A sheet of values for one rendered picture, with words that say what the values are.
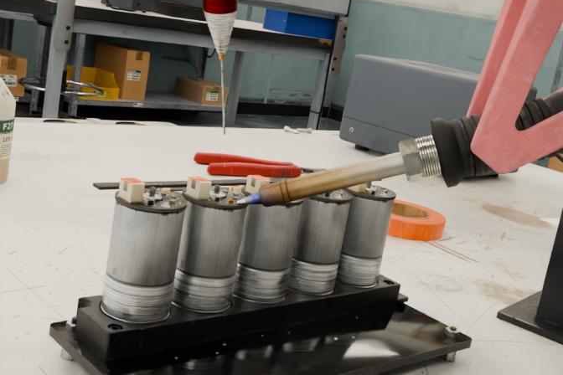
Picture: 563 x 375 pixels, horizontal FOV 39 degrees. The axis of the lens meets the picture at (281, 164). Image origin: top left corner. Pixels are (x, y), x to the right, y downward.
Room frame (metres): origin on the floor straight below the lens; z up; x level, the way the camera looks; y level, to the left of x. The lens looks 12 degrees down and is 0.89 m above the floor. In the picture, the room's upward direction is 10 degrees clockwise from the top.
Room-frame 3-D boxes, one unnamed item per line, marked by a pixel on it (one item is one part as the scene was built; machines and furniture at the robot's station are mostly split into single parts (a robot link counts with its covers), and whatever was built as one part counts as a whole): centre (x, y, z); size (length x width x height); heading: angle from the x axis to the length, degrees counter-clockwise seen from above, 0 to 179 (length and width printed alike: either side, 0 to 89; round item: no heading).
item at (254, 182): (0.30, 0.01, 0.82); 0.01 x 0.01 x 0.01; 43
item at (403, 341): (0.29, -0.01, 0.76); 0.16 x 0.07 x 0.01; 133
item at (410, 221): (0.53, -0.09, 0.76); 0.06 x 0.06 x 0.01
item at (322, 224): (0.32, -0.02, 0.79); 0.02 x 0.02 x 0.05
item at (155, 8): (3.19, 0.48, 0.77); 0.24 x 0.16 x 0.04; 132
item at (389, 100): (0.81, -0.15, 0.80); 0.15 x 0.12 x 0.10; 48
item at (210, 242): (0.29, 0.02, 0.79); 0.02 x 0.02 x 0.05
